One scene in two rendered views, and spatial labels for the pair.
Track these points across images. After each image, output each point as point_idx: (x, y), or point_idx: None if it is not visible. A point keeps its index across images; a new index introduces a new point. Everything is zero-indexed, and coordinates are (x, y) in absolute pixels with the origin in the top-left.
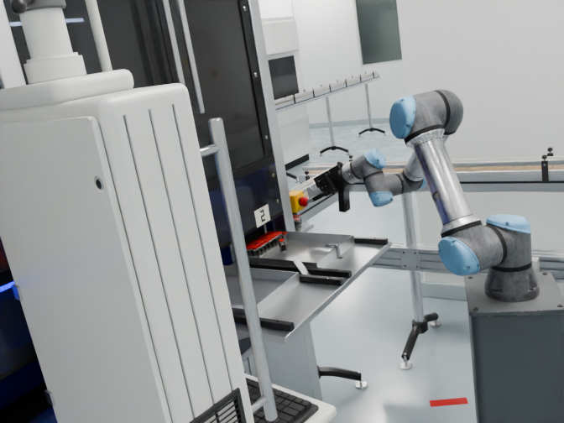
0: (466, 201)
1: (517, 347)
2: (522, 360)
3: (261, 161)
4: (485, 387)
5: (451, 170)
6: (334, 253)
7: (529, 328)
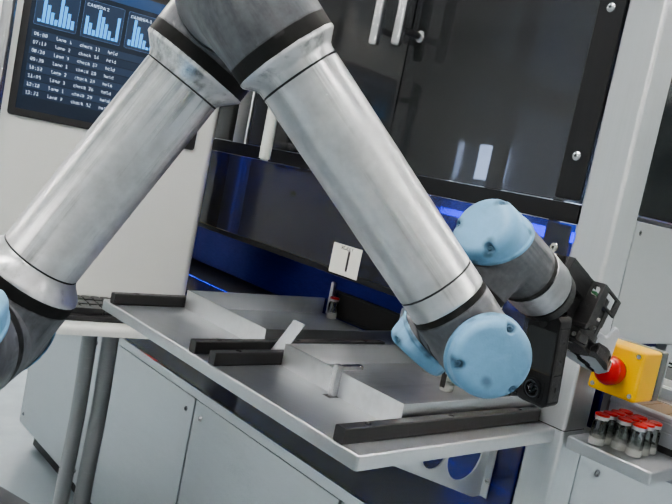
0: (31, 209)
1: None
2: None
3: (532, 199)
4: None
5: (86, 132)
6: (330, 375)
7: None
